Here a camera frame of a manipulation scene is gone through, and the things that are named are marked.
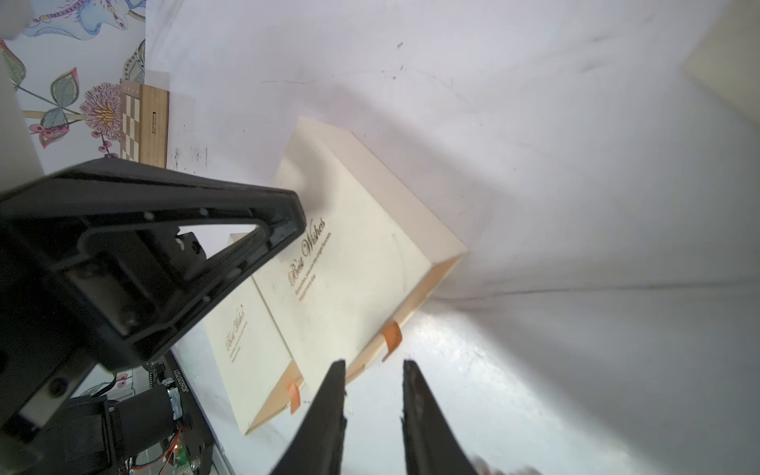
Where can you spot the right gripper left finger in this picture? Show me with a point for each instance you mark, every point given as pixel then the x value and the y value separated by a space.
pixel 318 445

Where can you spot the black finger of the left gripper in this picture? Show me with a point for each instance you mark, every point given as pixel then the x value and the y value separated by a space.
pixel 122 259

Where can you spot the cream drawer jewelry box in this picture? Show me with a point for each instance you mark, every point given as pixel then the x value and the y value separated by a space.
pixel 259 373

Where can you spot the wooden chessboard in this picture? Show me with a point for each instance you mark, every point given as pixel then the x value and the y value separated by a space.
pixel 145 114

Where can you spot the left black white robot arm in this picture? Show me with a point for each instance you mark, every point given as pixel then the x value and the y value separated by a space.
pixel 43 430

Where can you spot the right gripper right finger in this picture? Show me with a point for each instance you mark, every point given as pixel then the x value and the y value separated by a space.
pixel 430 445

